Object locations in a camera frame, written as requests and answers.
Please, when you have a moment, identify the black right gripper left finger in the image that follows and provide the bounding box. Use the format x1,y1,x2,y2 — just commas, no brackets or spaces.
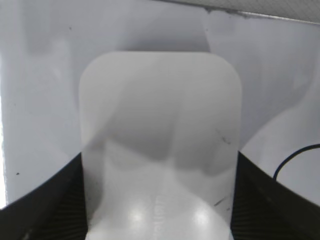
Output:
0,154,88,240

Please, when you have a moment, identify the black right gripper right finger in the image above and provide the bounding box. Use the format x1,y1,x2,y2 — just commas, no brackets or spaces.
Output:
231,152,320,240

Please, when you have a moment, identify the white eraser with black felt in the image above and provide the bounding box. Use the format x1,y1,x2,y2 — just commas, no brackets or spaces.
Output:
78,51,242,240

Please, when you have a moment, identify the white board with grey frame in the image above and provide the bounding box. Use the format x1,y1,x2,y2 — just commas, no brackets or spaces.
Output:
0,0,320,208

